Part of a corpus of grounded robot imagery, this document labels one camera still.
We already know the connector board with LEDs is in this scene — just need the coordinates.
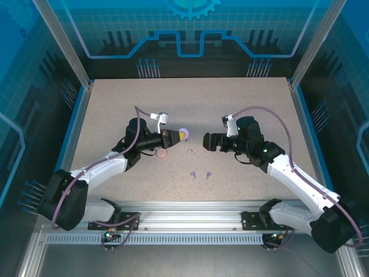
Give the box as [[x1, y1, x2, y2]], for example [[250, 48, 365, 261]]
[[263, 230, 289, 244], [100, 227, 122, 244]]

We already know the thin black right gripper wire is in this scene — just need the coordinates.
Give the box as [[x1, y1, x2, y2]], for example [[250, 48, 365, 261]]
[[234, 151, 254, 166]]

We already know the aluminium side rail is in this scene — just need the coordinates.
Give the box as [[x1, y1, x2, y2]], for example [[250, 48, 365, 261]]
[[47, 81, 95, 209], [289, 80, 330, 209]]

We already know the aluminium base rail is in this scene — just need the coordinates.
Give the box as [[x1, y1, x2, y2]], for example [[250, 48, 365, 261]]
[[37, 200, 344, 232]]

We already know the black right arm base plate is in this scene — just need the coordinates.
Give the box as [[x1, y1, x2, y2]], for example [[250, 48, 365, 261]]
[[240, 211, 295, 231]]

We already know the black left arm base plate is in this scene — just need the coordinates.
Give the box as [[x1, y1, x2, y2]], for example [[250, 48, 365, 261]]
[[87, 211, 141, 231]]

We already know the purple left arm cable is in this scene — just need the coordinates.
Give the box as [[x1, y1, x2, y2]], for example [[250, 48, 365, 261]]
[[51, 106, 153, 252]]

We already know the slotted grey cable duct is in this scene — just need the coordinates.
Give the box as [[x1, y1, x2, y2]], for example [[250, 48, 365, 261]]
[[45, 233, 265, 246]]

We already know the aluminium frame post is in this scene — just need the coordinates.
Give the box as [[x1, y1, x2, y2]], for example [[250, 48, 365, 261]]
[[31, 0, 95, 89], [289, 0, 340, 91]]

